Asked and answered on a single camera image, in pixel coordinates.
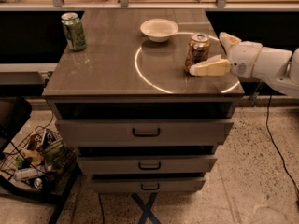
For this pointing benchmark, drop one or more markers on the grey drawer cabinet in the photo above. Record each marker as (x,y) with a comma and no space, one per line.
(123,75)

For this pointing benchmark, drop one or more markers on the white bowl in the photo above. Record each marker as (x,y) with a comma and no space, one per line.
(158,30)

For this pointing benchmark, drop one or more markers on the top grey drawer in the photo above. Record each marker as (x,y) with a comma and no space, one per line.
(144,133)

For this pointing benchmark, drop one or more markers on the green snack bag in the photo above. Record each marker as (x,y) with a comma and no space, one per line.
(55,151)

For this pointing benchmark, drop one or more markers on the orange soda can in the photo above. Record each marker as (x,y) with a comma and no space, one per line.
(199,44)

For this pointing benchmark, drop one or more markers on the bottom grey drawer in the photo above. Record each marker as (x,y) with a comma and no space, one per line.
(185,184)

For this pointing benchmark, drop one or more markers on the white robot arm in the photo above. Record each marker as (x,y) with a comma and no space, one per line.
(278,68)

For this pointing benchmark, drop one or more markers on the grey drawer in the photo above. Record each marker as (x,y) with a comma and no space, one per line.
(144,133)
(185,184)
(129,165)

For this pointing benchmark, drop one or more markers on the plastic water bottle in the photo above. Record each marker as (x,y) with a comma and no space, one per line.
(28,173)

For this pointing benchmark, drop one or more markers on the black wire basket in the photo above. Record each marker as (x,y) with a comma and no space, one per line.
(29,154)

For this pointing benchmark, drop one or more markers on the green soda can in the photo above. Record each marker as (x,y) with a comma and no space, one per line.
(73,31)

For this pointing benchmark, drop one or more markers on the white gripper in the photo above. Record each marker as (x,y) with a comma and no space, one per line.
(244,59)

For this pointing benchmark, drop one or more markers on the middle grey drawer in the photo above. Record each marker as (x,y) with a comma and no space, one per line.
(129,165)

